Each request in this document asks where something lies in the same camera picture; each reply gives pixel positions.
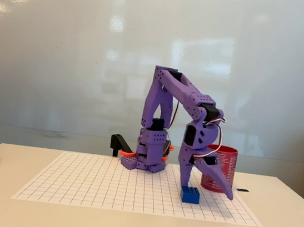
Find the blue toy brick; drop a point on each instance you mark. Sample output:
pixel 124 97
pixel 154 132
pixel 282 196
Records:
pixel 190 195

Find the purple robot arm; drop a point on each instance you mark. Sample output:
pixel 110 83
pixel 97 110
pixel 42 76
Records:
pixel 156 103

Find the red printed cup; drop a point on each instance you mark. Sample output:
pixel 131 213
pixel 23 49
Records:
pixel 228 162

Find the orange base clamp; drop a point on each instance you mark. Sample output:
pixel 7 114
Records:
pixel 171 148
pixel 127 153

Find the small flat black object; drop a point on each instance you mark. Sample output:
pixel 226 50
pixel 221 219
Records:
pixel 243 190

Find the black table clamp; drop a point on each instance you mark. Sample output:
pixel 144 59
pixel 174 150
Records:
pixel 117 140

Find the white grid paper sheet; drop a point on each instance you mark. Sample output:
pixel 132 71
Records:
pixel 97 184

